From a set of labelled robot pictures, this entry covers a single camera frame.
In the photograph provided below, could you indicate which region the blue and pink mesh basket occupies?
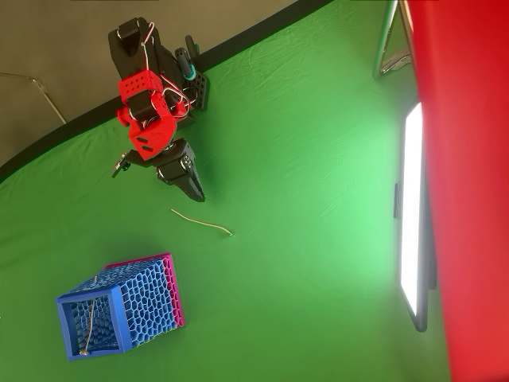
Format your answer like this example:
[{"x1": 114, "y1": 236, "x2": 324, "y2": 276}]
[{"x1": 55, "y1": 251, "x2": 187, "y2": 363}]

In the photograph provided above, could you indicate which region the green cloth with black border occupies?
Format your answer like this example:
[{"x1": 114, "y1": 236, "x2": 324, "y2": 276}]
[{"x1": 0, "y1": 0, "x2": 453, "y2": 382}]

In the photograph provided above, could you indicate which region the black and teal clamp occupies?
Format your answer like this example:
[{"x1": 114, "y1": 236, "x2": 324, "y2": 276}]
[{"x1": 173, "y1": 34, "x2": 199, "y2": 83}]

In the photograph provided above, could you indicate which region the black monitor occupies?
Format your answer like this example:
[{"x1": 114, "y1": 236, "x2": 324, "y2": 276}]
[{"x1": 393, "y1": 101, "x2": 439, "y2": 333}]

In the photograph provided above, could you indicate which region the chrome metal stand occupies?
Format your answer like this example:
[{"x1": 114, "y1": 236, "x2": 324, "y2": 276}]
[{"x1": 371, "y1": 0, "x2": 415, "y2": 81}]

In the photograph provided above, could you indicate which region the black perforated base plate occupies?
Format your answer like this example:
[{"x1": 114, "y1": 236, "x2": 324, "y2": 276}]
[{"x1": 185, "y1": 68, "x2": 210, "y2": 113}]

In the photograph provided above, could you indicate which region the thin white cable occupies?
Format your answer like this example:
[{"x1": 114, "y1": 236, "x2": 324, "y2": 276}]
[{"x1": 0, "y1": 72, "x2": 68, "y2": 126}]

